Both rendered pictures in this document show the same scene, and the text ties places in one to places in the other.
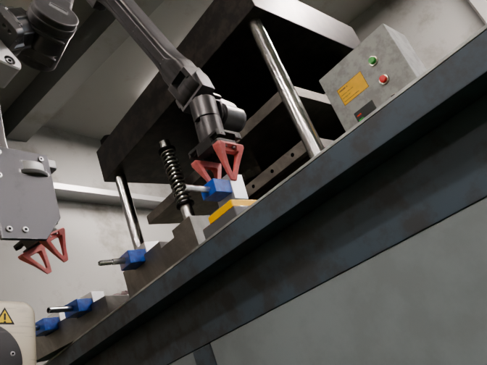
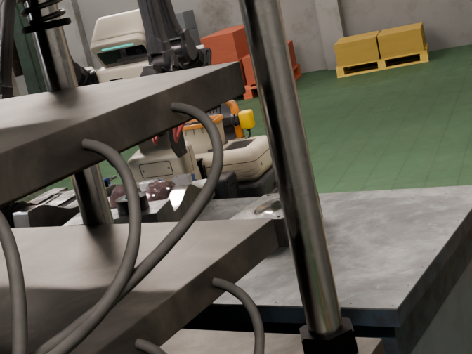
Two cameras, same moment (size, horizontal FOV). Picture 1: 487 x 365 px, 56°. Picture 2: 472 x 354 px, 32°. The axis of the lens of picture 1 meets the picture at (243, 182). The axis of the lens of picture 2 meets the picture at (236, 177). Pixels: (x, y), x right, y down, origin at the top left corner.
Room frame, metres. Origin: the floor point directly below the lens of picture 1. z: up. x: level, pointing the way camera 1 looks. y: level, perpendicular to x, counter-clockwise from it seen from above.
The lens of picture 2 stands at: (3.42, 0.37, 1.40)
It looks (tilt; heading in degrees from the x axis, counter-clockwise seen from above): 13 degrees down; 173
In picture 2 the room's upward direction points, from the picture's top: 13 degrees counter-clockwise
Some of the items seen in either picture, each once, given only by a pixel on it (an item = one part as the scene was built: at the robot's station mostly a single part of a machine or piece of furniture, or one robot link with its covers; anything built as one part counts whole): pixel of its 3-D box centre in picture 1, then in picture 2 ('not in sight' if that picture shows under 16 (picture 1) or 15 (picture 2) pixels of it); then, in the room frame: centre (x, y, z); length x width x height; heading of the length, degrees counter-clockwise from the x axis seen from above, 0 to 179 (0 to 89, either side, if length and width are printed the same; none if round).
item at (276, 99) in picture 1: (259, 169); not in sight; (2.15, -0.10, 1.51); 1.10 x 0.70 x 0.05; 50
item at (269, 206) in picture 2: not in sight; (276, 218); (1.55, 0.68, 0.83); 0.20 x 0.15 x 0.07; 140
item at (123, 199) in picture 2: not in sight; (132, 203); (1.41, 0.35, 0.93); 0.08 x 0.08 x 0.04
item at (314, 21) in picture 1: (235, 129); not in sight; (2.10, -0.06, 1.75); 1.30 x 0.84 x 0.61; 50
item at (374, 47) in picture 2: not in sight; (381, 49); (-6.50, 3.79, 0.21); 1.19 x 0.86 x 0.42; 61
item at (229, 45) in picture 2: not in sight; (253, 57); (-7.05, 2.26, 0.42); 1.42 x 1.01 x 0.84; 151
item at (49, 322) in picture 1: (42, 326); (187, 180); (0.98, 0.53, 0.85); 0.13 x 0.05 x 0.05; 157
